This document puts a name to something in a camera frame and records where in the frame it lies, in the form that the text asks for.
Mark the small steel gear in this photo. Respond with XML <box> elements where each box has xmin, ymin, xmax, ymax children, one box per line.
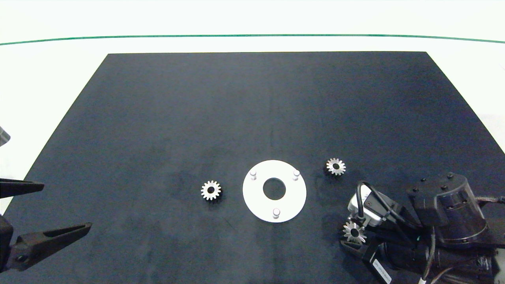
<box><xmin>200</xmin><ymin>180</ymin><xmax>223</xmax><ymax>201</ymax></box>
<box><xmin>326</xmin><ymin>158</ymin><xmax>347</xmax><ymax>176</ymax></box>
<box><xmin>342</xmin><ymin>221</ymin><xmax>367</xmax><ymax>244</ymax></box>

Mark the round white plate with pins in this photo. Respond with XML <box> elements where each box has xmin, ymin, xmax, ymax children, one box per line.
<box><xmin>242</xmin><ymin>160</ymin><xmax>307</xmax><ymax>223</ymax></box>

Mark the dark mat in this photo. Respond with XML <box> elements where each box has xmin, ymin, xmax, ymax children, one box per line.
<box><xmin>0</xmin><ymin>51</ymin><xmax>505</xmax><ymax>284</ymax></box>

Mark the camera black cable loop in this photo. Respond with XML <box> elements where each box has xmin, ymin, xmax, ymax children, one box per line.
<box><xmin>356</xmin><ymin>180</ymin><xmax>423</xmax><ymax>230</ymax></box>

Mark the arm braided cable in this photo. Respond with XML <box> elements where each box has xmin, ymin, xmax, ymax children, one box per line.
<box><xmin>475</xmin><ymin>195</ymin><xmax>505</xmax><ymax>205</ymax></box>

